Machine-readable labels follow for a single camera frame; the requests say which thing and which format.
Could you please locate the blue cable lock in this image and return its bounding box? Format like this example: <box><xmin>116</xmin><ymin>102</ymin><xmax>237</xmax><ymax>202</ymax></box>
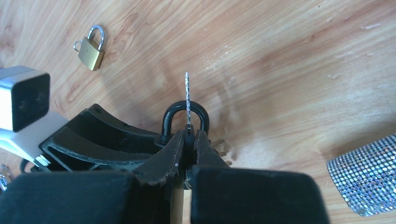
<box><xmin>155</xmin><ymin>100</ymin><xmax>210</xmax><ymax>146</ymax></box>

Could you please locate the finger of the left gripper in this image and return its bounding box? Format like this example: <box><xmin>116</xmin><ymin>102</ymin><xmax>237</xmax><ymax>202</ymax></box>
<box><xmin>38</xmin><ymin>104</ymin><xmax>163</xmax><ymax>172</ymax></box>

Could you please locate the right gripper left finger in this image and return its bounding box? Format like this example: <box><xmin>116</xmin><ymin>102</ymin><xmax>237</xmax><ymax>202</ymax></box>
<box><xmin>0</xmin><ymin>131</ymin><xmax>185</xmax><ymax>224</ymax></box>

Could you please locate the brass padlock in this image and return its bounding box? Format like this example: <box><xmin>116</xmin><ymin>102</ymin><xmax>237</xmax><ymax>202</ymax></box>
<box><xmin>73</xmin><ymin>24</ymin><xmax>106</xmax><ymax>71</ymax></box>

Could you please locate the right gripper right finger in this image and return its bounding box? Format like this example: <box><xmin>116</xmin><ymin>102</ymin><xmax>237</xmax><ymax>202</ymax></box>
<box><xmin>191</xmin><ymin>131</ymin><xmax>330</xmax><ymax>224</ymax></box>

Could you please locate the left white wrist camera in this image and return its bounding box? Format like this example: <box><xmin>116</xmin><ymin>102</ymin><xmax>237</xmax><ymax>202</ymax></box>
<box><xmin>0</xmin><ymin>65</ymin><xmax>68</xmax><ymax>166</ymax></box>

